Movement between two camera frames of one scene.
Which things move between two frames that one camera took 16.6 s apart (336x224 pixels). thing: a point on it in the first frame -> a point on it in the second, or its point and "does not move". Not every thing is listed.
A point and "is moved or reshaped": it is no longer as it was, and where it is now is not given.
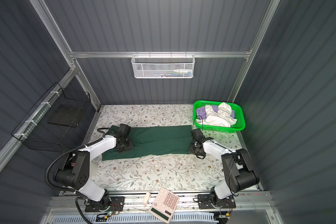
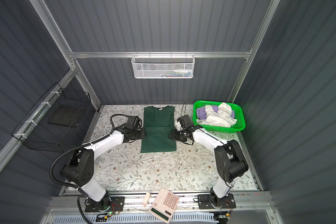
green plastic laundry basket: (239, 115) does not move
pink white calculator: (164, 205) does not move
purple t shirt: (201, 113) does not move
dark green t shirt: (150, 141) is moved or reshaped
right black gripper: (191, 149) -> (174, 135)
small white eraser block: (145, 200) does not move
